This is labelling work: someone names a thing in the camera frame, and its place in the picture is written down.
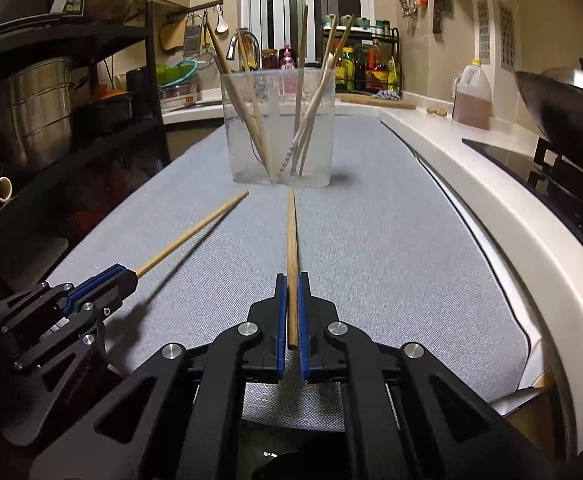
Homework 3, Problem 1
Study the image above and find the white handled knife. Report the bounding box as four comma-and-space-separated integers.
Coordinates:
278, 53, 334, 177

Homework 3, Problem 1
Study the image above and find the black shelving unit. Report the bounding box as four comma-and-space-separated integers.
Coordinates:
0, 0, 174, 281

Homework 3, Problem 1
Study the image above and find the dark brown bowl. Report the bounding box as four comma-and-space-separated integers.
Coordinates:
83, 0, 133, 24

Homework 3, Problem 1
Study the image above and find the stainless steel stock pot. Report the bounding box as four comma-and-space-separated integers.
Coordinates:
0, 58, 74, 171

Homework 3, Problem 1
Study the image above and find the grey woven table mat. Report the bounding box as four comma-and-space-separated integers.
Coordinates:
45, 112, 530, 434

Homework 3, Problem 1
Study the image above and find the black wok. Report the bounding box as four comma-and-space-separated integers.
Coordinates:
515, 70, 583, 160

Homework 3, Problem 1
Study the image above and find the blue checkered cloth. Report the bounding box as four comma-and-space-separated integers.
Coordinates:
374, 90, 402, 101

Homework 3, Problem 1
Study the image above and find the green plastic bowl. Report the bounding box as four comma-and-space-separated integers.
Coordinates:
156, 60, 198, 88

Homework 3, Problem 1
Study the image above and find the round wooden cutting board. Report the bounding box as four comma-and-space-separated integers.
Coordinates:
338, 93, 417, 110

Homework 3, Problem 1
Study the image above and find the ginger piece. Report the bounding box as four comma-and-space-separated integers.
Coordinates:
426, 107, 448, 117

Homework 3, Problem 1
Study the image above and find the clear plastic utensil container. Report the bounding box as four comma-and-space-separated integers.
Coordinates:
221, 68, 336, 188

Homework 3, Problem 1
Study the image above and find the hanging metal grater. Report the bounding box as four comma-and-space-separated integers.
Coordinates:
183, 13, 204, 58

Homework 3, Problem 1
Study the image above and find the pink dish soap bottle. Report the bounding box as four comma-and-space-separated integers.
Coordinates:
278, 44, 297, 70

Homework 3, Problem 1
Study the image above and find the plastic oil jug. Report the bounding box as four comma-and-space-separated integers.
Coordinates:
452, 58, 492, 130

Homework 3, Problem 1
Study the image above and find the chrome kitchen faucet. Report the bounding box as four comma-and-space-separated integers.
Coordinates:
226, 27, 261, 70

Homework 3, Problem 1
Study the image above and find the black condiment rack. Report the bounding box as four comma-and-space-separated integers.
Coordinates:
322, 14, 403, 98

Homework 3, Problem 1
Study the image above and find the hanging cleaver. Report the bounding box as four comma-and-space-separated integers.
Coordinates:
433, 0, 447, 35

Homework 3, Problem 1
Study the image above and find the black gas stove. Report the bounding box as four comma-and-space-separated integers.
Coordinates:
463, 139, 583, 246

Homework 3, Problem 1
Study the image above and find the hanging white ladle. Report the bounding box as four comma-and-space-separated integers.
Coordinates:
214, 4, 229, 35

